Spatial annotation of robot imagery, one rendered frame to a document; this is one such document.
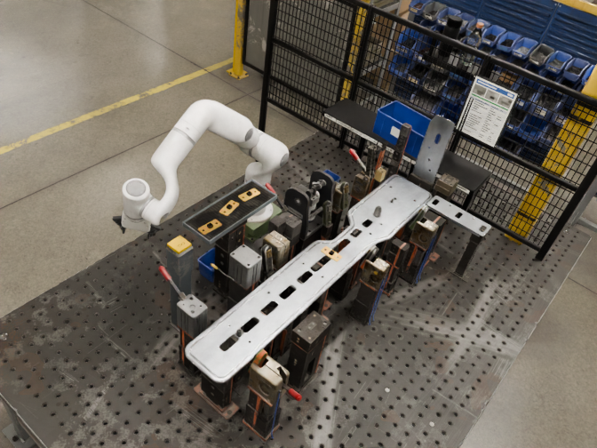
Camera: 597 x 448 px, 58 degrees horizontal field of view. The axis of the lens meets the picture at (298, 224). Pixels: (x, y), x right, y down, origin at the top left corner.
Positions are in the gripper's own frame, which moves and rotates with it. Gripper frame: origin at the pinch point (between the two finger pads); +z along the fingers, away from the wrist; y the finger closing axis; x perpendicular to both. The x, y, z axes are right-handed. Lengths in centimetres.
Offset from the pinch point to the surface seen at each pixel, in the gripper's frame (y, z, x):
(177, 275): -17.9, -2.9, 14.6
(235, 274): -38.3, -3.4, 10.0
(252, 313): -46, -6, 24
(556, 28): -211, 14, -207
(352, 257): -83, -1, -8
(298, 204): -57, -5, -24
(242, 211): -35.8, -8.8, -13.3
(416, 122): -116, 13, -99
